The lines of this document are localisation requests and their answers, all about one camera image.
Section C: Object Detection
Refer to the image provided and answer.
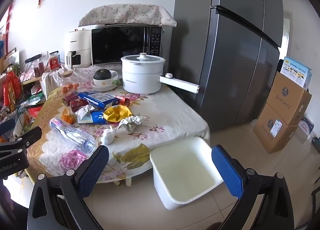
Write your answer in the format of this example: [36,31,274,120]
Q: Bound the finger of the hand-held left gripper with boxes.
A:
[0,119,15,136]
[0,126,42,151]

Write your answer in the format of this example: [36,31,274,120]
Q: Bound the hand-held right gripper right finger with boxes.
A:
[211,144,294,230]

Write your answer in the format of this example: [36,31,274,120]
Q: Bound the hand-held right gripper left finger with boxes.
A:
[27,145,110,230]

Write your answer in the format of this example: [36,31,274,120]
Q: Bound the small white tissue wad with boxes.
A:
[101,125,117,145]

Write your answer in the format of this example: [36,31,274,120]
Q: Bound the clear plastic bottle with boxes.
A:
[49,117,96,155]

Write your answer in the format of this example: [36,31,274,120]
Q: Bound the white plastic bin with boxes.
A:
[149,137,224,210]

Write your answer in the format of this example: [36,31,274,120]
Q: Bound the orange peel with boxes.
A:
[61,108,75,123]

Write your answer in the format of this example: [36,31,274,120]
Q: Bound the blue white carton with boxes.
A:
[77,111,108,124]

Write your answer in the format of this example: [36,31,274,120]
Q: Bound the white tissue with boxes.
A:
[117,116,148,132]

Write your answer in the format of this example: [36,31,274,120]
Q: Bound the yellow wrapper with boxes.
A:
[104,105,132,122]

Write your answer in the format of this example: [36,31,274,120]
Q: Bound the red box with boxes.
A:
[112,95,131,107]

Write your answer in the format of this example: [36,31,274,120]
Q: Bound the red snack packets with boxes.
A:
[2,71,23,112]

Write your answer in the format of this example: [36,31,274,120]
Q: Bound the white plastic bag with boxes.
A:
[41,71,63,101]

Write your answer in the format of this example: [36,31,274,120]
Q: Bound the cardboard box with label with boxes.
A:
[253,103,299,154]

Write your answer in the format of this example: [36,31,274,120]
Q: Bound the glass jar with wooden lid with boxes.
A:
[58,70,75,89]

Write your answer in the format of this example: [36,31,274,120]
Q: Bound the red lidded jar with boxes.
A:
[47,53,60,71]

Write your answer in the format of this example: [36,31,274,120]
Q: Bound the white flower-print bowl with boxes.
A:
[91,70,123,92]

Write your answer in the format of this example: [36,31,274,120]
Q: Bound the floral tablecloth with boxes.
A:
[26,66,210,185]

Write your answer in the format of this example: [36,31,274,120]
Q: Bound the dark blue printed box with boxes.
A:
[299,115,314,135]

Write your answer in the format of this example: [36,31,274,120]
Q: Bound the green pumpkin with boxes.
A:
[93,69,112,81]

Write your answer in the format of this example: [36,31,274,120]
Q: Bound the grey refrigerator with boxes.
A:
[172,0,284,132]

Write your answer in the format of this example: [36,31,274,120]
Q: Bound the white electric pot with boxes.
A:
[121,53,200,95]

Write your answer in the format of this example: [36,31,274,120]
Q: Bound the white air fryer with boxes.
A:
[64,28,92,69]

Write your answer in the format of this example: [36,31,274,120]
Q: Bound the light blue printed box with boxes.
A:
[280,57,312,89]

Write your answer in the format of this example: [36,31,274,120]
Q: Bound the black microwave oven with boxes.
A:
[90,26,164,67]

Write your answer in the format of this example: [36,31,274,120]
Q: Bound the floral cloth cover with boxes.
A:
[79,4,177,28]

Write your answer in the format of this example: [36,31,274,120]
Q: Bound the black wire basket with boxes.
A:
[0,105,34,134]

